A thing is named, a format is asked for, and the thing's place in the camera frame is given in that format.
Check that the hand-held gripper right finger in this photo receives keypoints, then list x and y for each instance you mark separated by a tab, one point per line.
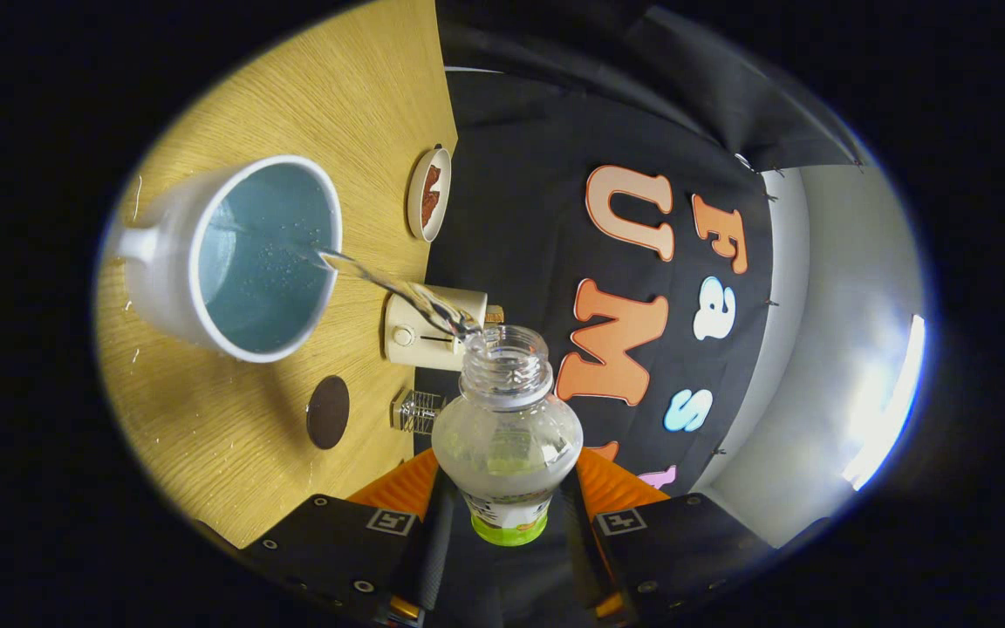
585	549

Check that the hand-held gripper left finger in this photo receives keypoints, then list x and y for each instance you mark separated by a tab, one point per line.
428	541

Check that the clear plastic juice bottle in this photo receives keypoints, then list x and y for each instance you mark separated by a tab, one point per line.
507	436

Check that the dark round coaster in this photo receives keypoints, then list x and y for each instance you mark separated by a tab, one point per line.
328	412

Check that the white cup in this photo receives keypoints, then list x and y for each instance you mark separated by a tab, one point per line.
167	279

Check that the cream toaster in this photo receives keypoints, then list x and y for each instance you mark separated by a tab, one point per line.
415	346

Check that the toast slice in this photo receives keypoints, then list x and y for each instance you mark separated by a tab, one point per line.
495	314

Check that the wooden table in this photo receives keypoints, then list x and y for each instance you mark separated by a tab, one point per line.
206	436

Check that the red-brown meat piece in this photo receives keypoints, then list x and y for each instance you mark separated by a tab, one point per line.
428	210
433	180

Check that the black backdrop cloth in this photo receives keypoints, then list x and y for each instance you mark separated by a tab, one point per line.
537	218

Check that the white round plate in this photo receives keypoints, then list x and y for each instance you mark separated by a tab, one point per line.
415	205

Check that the ceiling light strip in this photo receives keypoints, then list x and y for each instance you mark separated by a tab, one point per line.
891	401

